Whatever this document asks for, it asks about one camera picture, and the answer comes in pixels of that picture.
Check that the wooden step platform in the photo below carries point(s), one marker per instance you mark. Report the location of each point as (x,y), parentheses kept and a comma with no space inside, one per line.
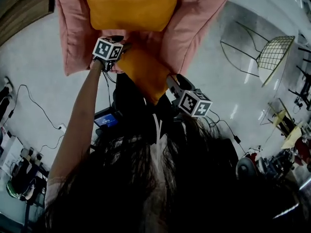
(22,11)

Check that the small orange pillow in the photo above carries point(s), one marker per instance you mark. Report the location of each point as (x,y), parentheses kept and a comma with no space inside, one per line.
(145,74)

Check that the pink cushioned armchair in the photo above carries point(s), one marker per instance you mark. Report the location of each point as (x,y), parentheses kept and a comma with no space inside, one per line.
(192,33)

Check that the large orange pillow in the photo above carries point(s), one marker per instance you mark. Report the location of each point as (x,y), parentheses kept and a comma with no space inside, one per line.
(131,6)

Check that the black device with blue screen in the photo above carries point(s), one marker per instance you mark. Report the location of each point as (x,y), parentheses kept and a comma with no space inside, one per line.
(105,120)

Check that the yellow folding table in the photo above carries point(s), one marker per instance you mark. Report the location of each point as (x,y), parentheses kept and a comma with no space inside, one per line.
(286,127)

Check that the person's white blouse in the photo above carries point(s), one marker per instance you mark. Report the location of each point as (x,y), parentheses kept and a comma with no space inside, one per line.
(159,149)

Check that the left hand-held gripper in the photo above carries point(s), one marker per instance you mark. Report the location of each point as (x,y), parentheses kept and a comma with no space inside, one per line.
(107,50)

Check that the white power strip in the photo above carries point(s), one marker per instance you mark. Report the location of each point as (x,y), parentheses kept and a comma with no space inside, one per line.
(62,127)

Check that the person's left forearm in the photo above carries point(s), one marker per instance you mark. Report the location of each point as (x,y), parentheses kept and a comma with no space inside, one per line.
(80,120)

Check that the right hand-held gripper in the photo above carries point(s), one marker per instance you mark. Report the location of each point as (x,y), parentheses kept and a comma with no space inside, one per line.
(194,103)

